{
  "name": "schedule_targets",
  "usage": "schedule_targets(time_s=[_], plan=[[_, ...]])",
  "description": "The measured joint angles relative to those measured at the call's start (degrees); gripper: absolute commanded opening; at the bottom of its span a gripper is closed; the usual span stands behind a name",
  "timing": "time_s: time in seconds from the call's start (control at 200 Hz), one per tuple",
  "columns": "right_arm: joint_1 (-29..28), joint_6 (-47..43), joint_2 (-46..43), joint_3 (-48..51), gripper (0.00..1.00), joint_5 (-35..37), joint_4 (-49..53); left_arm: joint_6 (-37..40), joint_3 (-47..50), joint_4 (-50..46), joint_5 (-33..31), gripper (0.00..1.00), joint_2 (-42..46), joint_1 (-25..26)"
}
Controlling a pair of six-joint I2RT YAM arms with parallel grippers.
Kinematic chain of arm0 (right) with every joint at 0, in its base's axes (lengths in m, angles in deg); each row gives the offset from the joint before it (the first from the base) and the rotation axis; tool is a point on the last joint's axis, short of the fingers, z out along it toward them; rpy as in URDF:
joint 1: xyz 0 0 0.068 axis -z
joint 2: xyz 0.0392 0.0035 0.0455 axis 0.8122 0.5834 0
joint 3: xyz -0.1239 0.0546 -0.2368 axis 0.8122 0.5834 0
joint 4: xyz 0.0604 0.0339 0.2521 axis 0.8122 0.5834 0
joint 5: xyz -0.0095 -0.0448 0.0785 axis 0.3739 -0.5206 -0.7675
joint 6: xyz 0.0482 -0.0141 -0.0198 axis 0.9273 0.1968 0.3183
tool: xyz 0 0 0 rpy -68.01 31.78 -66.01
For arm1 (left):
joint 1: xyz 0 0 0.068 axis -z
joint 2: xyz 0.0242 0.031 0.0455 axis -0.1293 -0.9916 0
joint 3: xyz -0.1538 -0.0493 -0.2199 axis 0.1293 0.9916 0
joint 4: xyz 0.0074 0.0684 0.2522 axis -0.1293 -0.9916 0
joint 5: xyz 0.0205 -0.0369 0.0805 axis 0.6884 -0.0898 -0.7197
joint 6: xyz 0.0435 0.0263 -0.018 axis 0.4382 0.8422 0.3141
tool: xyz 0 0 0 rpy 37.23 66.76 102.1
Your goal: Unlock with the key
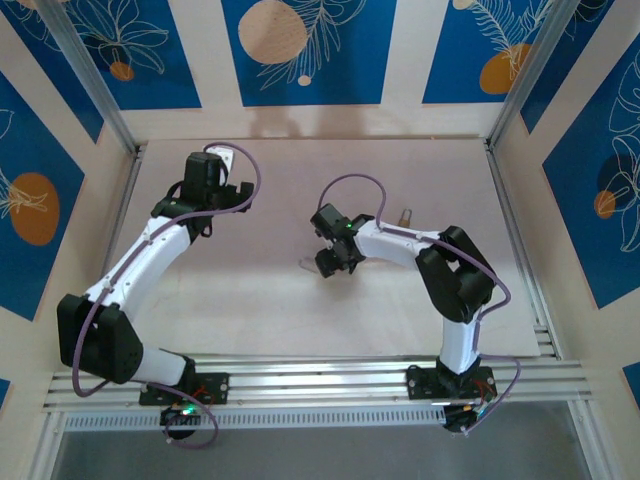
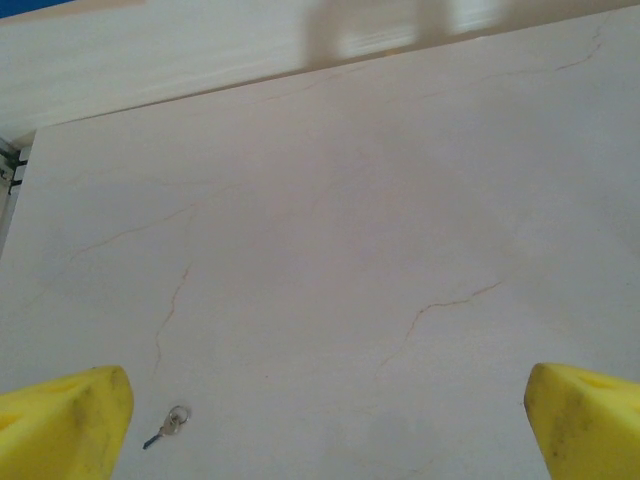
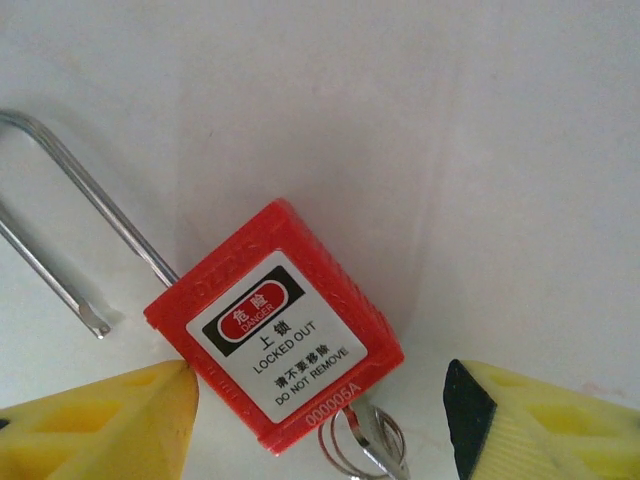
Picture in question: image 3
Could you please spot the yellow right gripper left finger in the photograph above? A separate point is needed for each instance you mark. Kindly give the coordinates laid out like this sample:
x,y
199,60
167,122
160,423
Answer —
x,y
100,430

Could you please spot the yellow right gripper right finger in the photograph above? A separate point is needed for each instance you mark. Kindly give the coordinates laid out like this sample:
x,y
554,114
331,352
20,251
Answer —
x,y
550,440

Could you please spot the red safety padlock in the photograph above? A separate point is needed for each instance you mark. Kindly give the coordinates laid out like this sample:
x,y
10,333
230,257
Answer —
x,y
280,340

